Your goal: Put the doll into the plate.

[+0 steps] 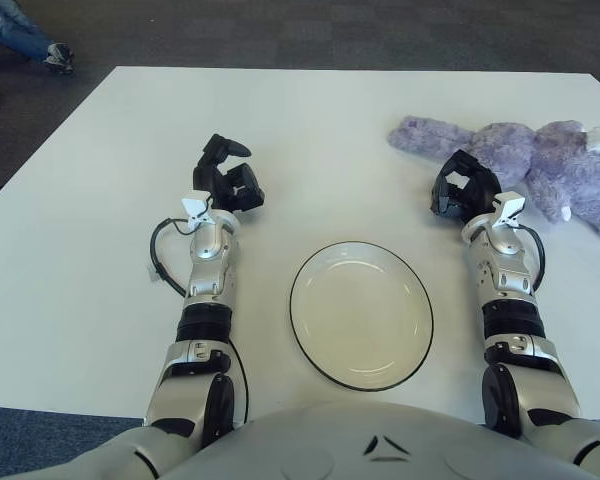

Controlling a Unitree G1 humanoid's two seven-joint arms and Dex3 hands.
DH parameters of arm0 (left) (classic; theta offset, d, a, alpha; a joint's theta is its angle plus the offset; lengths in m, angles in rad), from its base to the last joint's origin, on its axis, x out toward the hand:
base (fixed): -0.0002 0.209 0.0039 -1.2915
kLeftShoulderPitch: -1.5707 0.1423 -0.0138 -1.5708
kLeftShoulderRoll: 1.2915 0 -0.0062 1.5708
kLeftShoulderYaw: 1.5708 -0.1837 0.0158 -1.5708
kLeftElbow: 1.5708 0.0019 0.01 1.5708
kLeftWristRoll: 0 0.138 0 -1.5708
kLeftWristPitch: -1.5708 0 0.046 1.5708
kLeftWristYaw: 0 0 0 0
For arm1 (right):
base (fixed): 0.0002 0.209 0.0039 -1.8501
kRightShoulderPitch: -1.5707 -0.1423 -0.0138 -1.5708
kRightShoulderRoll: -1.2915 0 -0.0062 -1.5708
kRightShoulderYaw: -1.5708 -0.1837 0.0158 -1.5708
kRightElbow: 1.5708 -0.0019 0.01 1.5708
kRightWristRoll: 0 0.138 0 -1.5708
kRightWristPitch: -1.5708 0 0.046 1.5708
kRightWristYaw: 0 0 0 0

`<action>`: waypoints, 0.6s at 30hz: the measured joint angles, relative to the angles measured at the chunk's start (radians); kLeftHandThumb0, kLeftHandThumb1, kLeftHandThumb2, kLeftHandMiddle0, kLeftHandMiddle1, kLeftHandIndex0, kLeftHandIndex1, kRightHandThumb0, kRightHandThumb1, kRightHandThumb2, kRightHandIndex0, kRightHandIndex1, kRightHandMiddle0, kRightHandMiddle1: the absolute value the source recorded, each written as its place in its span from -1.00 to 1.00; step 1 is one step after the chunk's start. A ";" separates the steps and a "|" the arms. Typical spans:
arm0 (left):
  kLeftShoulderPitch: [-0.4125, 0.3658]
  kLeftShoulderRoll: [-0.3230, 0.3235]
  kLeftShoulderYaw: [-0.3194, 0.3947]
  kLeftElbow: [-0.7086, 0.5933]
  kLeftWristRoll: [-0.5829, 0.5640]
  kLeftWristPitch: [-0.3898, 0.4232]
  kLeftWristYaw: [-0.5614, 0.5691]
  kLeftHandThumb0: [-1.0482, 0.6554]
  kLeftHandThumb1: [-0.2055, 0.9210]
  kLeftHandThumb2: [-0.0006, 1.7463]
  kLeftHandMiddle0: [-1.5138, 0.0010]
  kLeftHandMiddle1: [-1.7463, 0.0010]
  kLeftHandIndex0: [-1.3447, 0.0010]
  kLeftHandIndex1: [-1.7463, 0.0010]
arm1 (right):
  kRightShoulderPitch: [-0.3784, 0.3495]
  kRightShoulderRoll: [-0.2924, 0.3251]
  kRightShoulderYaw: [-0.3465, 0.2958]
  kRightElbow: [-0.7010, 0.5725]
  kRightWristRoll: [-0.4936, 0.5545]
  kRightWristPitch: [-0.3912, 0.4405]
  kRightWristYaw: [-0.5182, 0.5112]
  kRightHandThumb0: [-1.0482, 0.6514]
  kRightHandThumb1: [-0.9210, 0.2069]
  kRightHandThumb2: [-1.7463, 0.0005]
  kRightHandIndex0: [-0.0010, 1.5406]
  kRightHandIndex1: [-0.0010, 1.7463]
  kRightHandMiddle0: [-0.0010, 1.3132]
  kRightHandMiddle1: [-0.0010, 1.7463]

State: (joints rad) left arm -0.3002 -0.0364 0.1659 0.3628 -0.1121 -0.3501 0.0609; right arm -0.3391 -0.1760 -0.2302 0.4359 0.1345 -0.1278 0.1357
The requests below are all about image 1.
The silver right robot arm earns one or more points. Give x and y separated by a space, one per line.
505 280

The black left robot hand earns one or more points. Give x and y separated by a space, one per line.
207 175

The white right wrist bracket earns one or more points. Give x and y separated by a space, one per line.
511 205

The grey robot torso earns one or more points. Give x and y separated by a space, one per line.
330 440

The grey sneaker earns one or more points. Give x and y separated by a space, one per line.
59 56

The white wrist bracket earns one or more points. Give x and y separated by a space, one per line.
511 205
196 204

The person's leg in jeans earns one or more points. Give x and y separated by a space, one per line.
15 25

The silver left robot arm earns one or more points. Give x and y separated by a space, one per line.
207 250

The purple plush bunny doll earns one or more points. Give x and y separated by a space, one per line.
555 160

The white plate with black rim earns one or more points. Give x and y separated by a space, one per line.
360 320

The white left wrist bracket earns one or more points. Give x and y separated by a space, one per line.
196 204

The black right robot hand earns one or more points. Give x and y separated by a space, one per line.
480 190

